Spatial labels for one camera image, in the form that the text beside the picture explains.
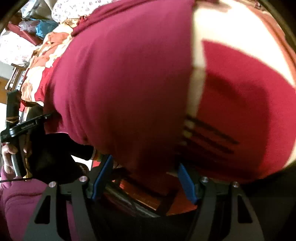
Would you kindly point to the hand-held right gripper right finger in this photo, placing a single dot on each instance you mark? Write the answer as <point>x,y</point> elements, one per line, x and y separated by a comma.
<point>187,185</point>

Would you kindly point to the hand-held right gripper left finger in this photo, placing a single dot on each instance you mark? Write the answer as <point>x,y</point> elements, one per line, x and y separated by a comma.
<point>101,178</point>

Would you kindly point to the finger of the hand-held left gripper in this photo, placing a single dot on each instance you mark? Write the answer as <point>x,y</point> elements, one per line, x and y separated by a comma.
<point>55,157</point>

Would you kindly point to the maroon garment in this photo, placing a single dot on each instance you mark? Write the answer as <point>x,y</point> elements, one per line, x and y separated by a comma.
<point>127,81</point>

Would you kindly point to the person's left forearm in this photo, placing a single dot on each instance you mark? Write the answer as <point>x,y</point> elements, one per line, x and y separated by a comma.
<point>25,204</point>

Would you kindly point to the person's left hand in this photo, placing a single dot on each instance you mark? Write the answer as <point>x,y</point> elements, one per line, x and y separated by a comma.
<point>8,160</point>

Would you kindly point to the orange flat object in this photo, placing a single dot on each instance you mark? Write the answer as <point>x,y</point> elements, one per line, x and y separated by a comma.
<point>148,197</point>

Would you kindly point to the wooden rack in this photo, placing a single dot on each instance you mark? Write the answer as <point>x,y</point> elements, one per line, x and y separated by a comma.
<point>15,76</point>

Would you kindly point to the red box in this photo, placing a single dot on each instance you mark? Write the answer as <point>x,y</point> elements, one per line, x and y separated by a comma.
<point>25,34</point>

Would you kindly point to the blue plastic bag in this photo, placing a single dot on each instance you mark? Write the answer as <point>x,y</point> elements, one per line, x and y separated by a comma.
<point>45,29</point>

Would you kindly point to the red cream orange printed blanket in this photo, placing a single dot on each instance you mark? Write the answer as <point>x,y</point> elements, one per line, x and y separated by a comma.
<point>242,92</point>

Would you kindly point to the floral bedsheet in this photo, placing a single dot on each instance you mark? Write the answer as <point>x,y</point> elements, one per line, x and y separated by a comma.
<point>69,9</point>

